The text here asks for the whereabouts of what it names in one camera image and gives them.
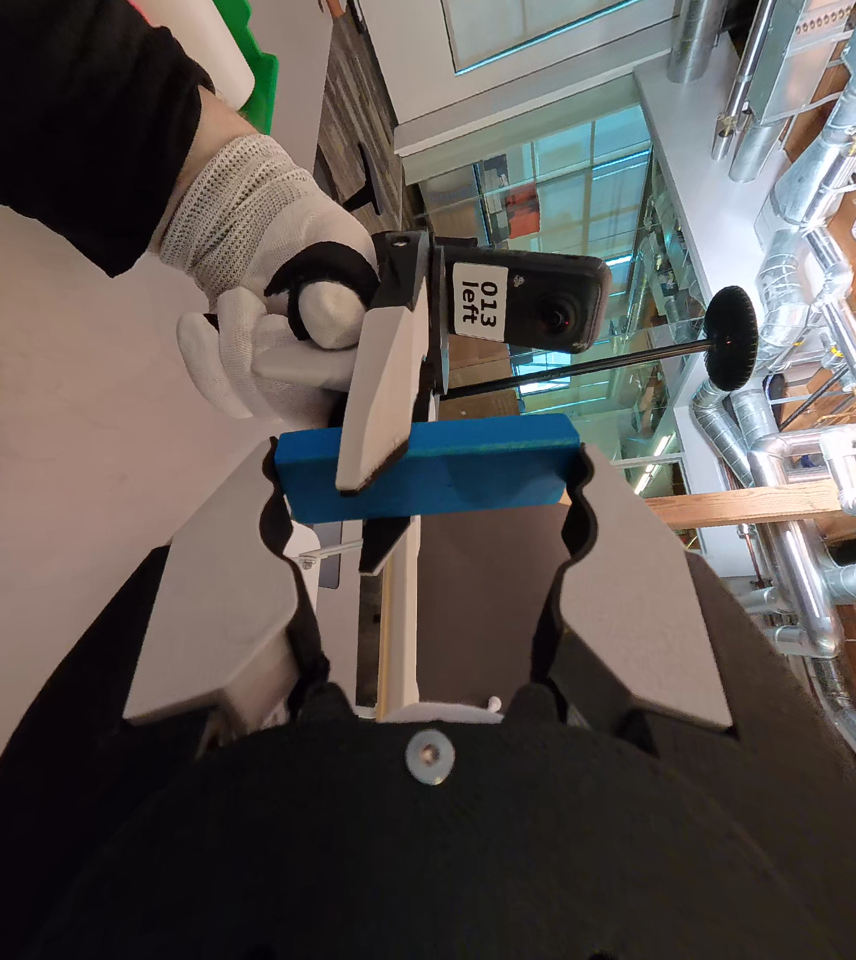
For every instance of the blue wooden block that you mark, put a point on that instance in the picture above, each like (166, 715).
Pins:
(473, 472)

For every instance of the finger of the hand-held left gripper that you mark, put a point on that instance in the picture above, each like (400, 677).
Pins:
(381, 544)
(383, 390)

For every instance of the person's left forearm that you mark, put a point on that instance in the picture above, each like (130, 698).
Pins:
(45, 112)

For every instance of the white paper roll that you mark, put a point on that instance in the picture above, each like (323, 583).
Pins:
(229, 52)

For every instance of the silver ventilation ducts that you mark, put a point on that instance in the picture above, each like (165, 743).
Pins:
(795, 262)

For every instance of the green plastic bin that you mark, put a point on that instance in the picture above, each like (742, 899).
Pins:
(259, 75)

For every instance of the black floor lamp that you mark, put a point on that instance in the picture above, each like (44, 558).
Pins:
(728, 337)

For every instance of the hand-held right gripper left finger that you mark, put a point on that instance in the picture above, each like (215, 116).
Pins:
(210, 600)

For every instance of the person's left hand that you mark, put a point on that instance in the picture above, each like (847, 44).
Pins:
(248, 217)

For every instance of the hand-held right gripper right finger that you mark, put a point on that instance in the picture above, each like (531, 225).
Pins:
(638, 600)

